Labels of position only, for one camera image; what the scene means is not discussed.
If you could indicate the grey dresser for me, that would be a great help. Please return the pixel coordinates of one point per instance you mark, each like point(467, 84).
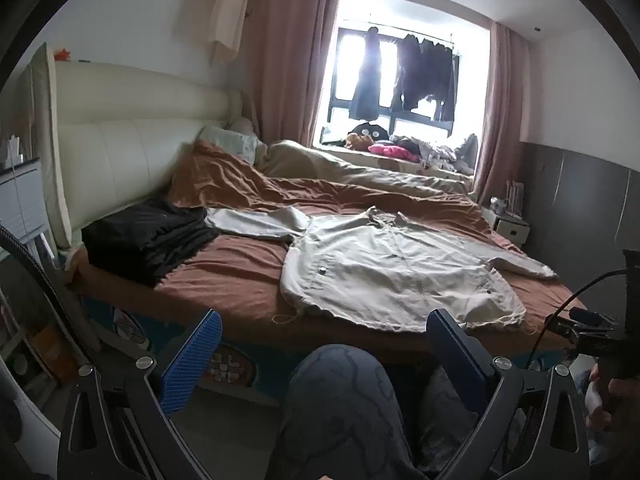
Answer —
point(22, 200)

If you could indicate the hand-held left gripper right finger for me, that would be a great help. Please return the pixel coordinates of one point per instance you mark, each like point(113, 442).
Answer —
point(457, 355)

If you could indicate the window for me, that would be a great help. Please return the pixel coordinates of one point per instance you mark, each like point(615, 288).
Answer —
point(425, 15)

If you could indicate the pink cloth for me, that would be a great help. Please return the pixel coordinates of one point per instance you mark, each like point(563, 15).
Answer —
point(387, 151)

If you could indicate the person's right hand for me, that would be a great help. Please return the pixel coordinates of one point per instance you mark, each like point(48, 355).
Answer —
point(622, 396)

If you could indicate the small orange toy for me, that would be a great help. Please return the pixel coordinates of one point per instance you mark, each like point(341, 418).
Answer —
point(63, 53)

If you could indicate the orange box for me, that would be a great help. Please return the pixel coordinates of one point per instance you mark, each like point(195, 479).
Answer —
point(47, 342)

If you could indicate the person's knee in grey trousers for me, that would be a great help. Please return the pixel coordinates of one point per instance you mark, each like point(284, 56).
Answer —
point(340, 410)

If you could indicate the cream padded headboard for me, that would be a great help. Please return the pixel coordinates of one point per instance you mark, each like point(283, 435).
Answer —
point(125, 150)

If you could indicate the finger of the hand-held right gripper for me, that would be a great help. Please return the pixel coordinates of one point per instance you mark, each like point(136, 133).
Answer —
point(585, 317)

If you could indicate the black plush toy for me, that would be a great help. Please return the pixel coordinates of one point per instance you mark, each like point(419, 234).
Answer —
point(372, 129)

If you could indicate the stack of black folded clothes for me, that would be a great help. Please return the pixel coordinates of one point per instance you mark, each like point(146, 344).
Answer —
point(145, 240)

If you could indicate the beige jacket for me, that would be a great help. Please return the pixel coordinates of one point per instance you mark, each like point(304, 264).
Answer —
point(390, 270)

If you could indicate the cream hanging cloth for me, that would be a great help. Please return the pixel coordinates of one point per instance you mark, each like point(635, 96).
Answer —
point(230, 15)

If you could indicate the pile of mixed clothes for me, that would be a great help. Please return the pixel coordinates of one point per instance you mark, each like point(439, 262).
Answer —
point(440, 152)

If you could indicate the brown plush toy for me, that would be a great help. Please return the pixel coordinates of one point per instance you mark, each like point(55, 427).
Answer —
point(356, 141)

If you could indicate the person's right leg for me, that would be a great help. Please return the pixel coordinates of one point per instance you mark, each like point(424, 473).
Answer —
point(450, 425)

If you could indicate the dark hanging garment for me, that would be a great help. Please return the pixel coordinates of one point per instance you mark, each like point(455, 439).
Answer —
point(367, 80)
point(440, 80)
point(407, 75)

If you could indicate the bed with brown sheet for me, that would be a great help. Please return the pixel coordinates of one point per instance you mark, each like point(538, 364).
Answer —
point(240, 270)

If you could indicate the white nightstand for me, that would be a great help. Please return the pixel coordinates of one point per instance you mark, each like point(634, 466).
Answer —
point(510, 227)

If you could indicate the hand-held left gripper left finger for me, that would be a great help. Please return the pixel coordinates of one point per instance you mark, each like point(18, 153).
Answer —
point(192, 360)

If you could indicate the beige duvet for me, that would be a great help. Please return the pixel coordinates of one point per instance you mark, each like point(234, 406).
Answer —
point(310, 162)

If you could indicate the light blue pillow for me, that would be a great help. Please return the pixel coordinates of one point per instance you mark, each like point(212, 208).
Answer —
point(230, 140)

